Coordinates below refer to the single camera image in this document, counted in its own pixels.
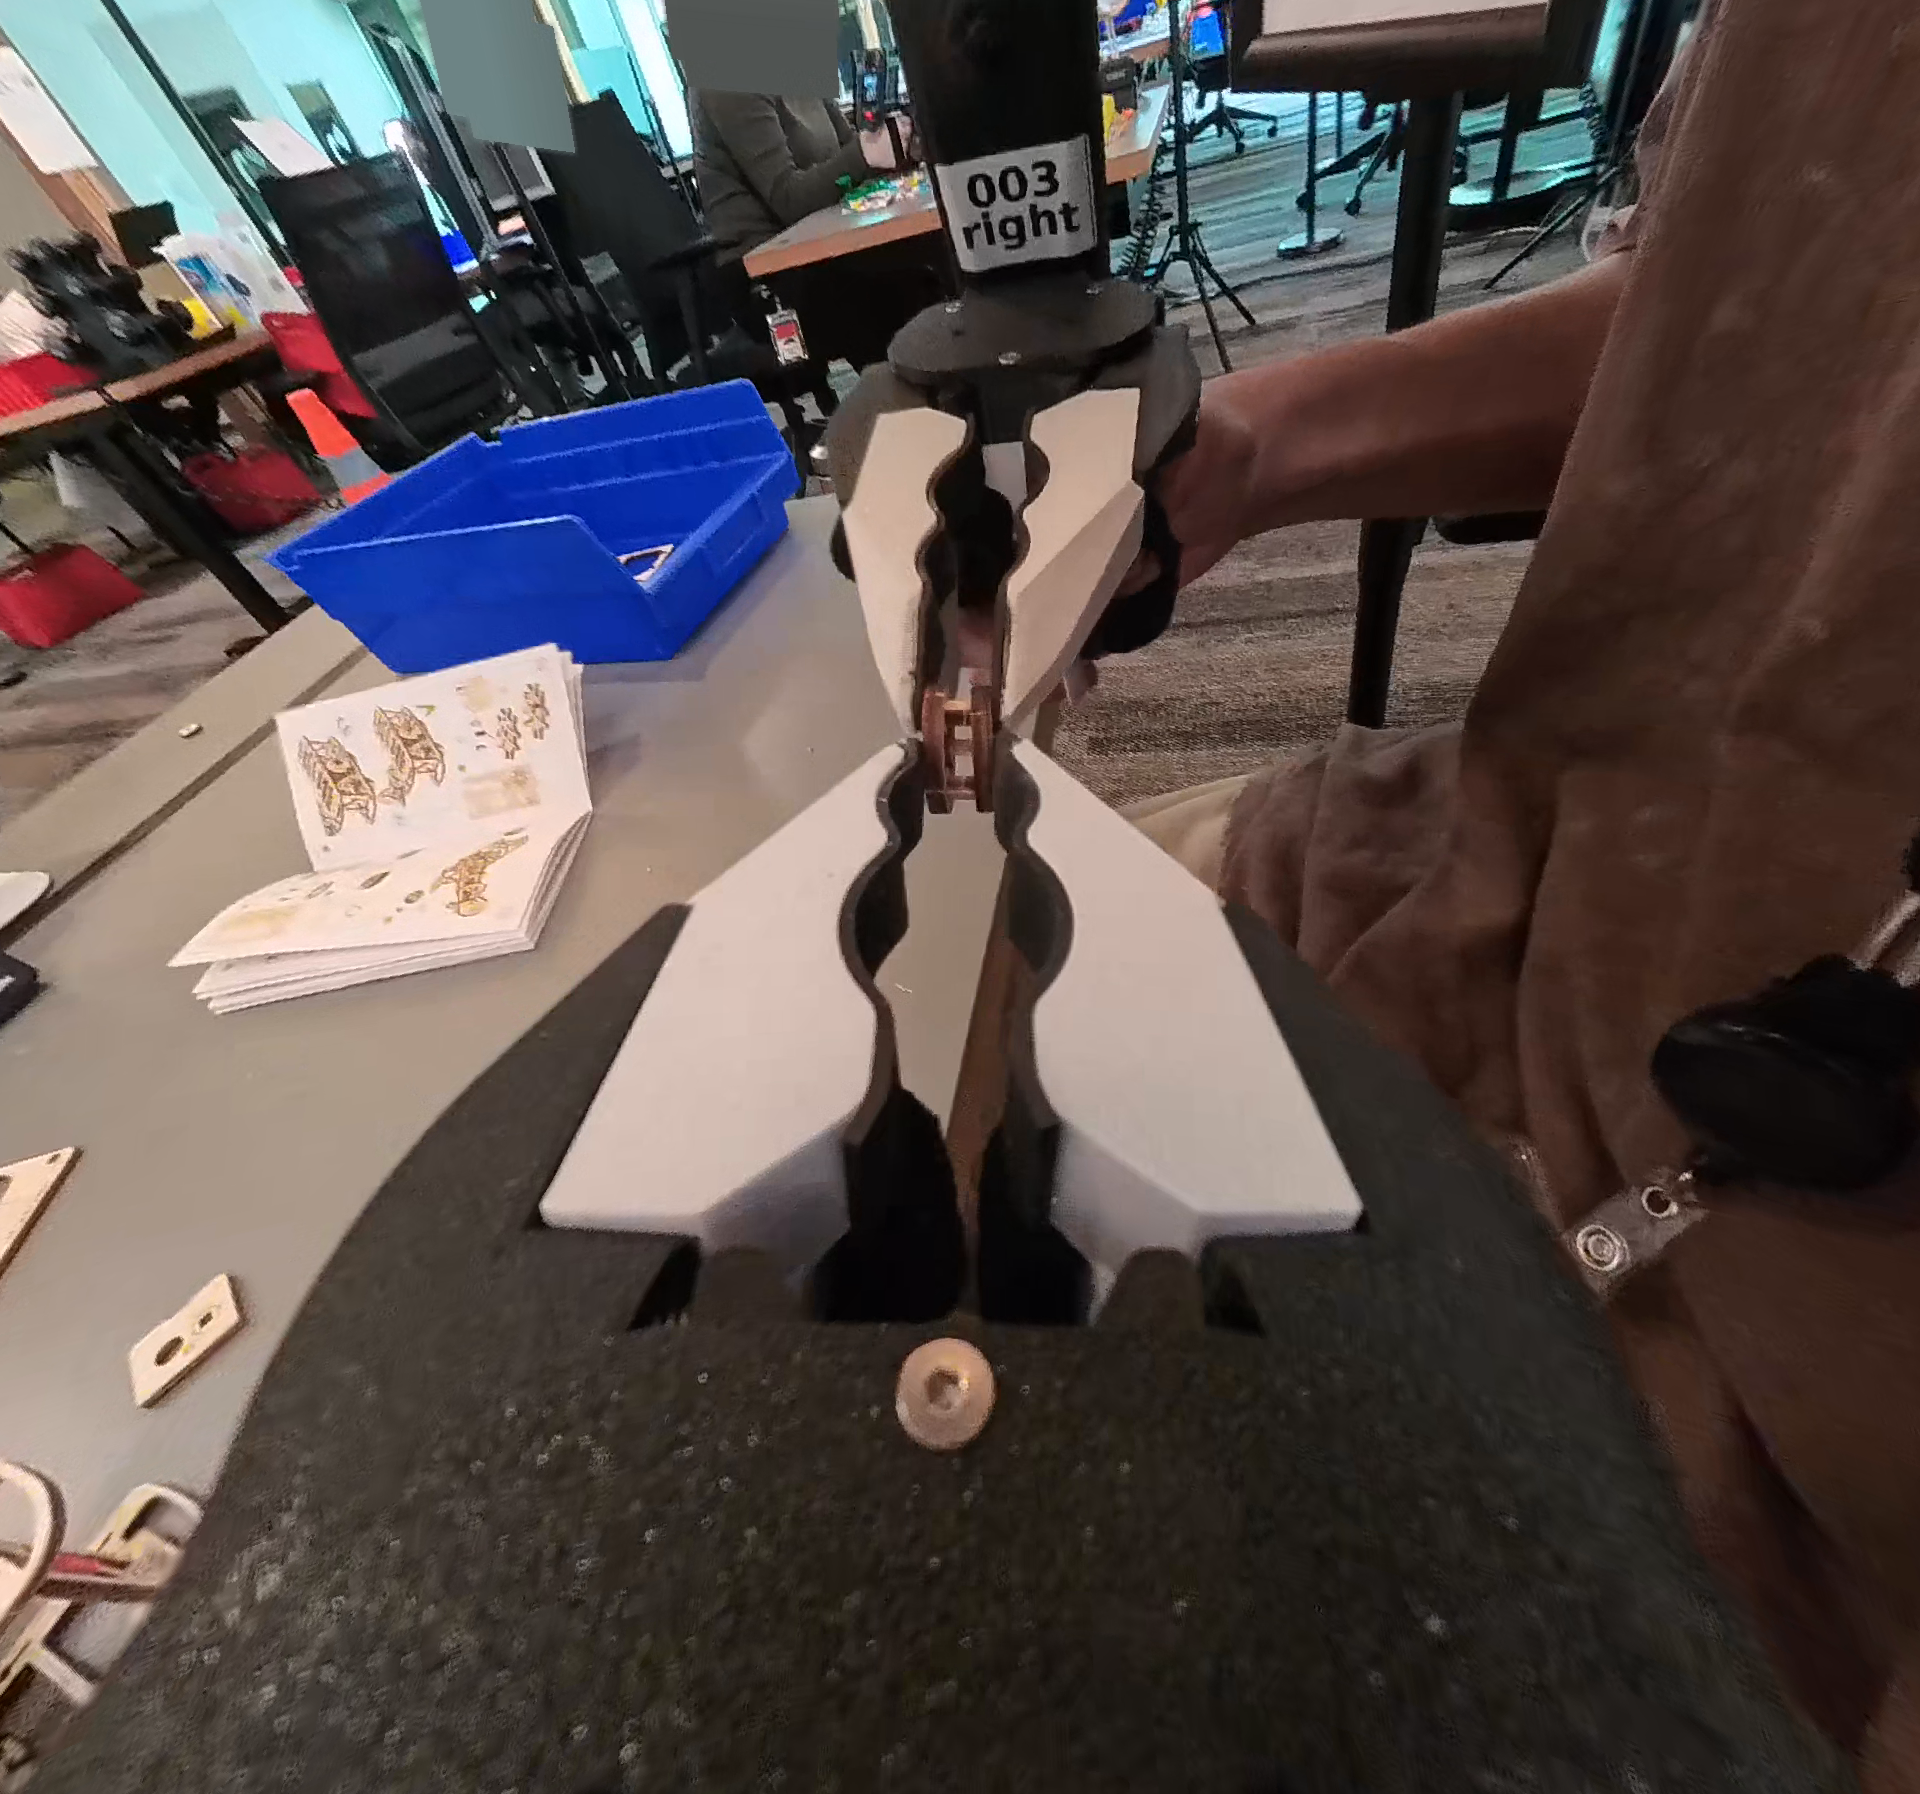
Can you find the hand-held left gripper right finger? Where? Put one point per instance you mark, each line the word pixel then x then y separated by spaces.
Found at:
pixel 1186 1058

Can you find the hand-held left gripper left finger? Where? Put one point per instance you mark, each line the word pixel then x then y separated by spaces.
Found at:
pixel 720 1058

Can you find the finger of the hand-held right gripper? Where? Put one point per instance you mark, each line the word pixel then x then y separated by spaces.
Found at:
pixel 1088 519
pixel 887 535

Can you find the small wooden model part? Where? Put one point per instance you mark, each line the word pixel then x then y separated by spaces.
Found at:
pixel 960 759

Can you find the person's right forearm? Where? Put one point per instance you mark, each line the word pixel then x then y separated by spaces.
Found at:
pixel 1427 399

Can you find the grey desk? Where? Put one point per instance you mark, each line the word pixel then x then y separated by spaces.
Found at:
pixel 450 1103

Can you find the person's right hand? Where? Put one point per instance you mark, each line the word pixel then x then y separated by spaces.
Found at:
pixel 1232 474

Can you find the wooden background table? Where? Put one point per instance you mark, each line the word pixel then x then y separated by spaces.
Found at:
pixel 900 226

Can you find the hanging id badge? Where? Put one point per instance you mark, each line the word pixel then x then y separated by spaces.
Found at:
pixel 787 335

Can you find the wooden piece in bin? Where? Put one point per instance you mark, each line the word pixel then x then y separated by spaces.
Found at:
pixel 650 563

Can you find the black tripod light stand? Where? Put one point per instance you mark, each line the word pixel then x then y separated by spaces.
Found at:
pixel 1186 175

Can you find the person's tan pants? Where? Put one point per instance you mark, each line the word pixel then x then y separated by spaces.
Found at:
pixel 1186 806

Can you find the white instruction booklet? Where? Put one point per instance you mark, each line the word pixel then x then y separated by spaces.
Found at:
pixel 436 834

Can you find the blue plastic bin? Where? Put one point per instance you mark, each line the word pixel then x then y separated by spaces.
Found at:
pixel 495 577

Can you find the black office chair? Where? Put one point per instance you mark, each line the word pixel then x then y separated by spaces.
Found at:
pixel 384 294

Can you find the orange traffic cone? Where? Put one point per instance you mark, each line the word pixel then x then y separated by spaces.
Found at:
pixel 333 451

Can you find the black badge reel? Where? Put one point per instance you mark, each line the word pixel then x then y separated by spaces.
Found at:
pixel 1785 1073

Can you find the small wooden plate with holes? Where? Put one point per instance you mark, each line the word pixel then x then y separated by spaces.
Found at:
pixel 188 1337

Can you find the person's brown shirt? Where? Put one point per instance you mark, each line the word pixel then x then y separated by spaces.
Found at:
pixel 1726 548

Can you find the wooden sheet corner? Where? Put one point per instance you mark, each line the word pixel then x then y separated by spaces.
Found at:
pixel 29 1201

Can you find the black flat object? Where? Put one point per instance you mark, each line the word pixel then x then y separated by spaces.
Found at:
pixel 14 988

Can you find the white flat object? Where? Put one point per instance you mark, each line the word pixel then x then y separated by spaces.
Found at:
pixel 17 902

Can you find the wooden side table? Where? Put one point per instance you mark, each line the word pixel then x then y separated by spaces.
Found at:
pixel 151 377

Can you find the black pole stand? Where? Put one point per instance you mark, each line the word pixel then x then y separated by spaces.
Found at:
pixel 136 40

